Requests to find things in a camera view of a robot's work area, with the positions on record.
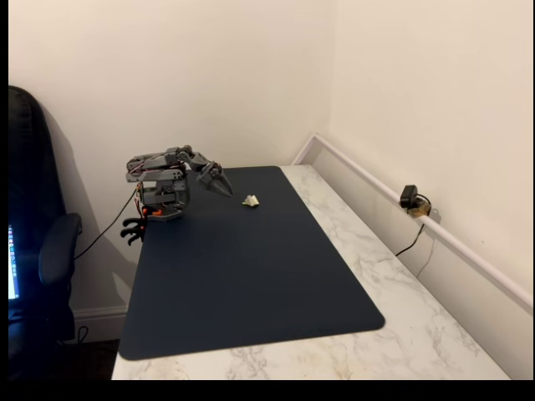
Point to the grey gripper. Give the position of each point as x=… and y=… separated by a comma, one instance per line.
x=214, y=178

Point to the small white block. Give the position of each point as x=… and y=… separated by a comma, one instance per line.
x=252, y=201

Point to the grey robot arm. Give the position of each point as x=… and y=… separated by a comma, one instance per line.
x=161, y=175

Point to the dark blue desk mat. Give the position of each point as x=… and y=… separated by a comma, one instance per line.
x=251, y=271

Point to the black table clamp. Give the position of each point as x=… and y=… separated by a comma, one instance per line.
x=130, y=236
x=133, y=222

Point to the white baseboard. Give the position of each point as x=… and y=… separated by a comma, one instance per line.
x=100, y=317

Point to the black office chair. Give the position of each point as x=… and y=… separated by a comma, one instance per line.
x=37, y=209

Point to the black webcam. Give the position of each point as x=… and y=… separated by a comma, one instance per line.
x=407, y=195

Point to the laptop screen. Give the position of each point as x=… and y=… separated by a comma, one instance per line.
x=13, y=263

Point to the white wall rail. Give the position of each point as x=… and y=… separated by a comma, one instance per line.
x=418, y=213

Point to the tan webcam mount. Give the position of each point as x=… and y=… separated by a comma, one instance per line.
x=419, y=210

